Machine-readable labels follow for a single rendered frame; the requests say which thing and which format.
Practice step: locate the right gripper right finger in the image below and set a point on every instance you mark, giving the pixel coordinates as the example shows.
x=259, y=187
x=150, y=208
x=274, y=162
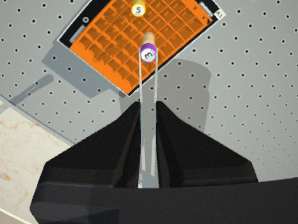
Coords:
x=194, y=158

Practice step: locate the yellow-capped vial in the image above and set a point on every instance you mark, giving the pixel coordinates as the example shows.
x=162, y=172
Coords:
x=138, y=8

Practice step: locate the orange tube rack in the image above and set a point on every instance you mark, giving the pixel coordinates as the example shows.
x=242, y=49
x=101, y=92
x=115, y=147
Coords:
x=186, y=12

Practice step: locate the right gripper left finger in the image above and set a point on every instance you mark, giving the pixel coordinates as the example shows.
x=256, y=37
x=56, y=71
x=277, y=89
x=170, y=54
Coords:
x=103, y=157

